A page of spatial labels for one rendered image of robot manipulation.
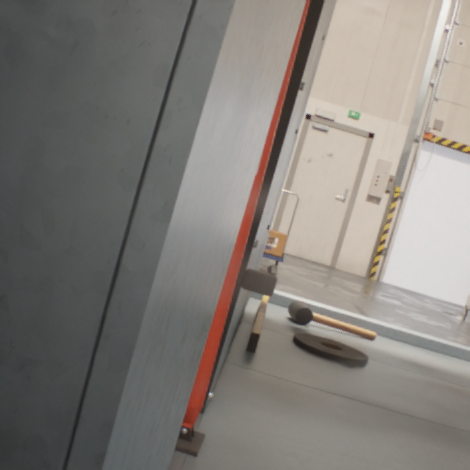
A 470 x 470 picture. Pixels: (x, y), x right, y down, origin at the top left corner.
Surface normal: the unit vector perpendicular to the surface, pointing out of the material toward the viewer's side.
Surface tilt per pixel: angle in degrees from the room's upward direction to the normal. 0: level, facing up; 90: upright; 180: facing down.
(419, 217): 90
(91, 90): 90
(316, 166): 90
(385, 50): 90
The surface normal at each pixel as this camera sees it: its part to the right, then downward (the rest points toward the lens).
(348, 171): -0.09, 0.06
